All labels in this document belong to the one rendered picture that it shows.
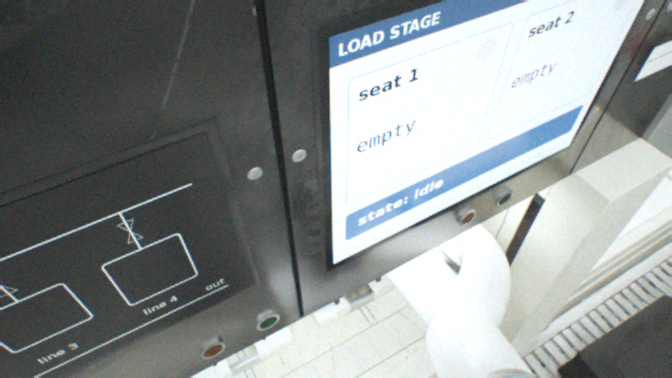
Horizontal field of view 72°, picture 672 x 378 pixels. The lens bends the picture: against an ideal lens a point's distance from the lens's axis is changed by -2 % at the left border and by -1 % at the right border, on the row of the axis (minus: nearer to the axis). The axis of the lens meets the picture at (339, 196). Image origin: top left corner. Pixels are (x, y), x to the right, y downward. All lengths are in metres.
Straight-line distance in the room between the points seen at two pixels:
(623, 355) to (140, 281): 1.01
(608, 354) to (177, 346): 0.93
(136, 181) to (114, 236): 0.04
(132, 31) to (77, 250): 0.12
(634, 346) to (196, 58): 1.09
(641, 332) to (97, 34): 1.15
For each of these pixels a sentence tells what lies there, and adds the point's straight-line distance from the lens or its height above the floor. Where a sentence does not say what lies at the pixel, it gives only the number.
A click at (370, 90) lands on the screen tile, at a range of 0.28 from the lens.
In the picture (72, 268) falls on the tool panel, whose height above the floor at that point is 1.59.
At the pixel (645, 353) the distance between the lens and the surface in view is 1.19.
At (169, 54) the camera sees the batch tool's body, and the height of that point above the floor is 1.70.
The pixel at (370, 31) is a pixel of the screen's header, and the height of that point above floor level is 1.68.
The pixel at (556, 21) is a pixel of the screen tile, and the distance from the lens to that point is 0.37.
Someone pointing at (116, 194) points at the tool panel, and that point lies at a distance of 0.25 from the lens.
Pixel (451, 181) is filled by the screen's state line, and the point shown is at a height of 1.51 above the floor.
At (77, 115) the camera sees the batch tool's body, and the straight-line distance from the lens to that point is 0.22.
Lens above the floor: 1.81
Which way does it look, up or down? 50 degrees down
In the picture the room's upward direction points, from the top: straight up
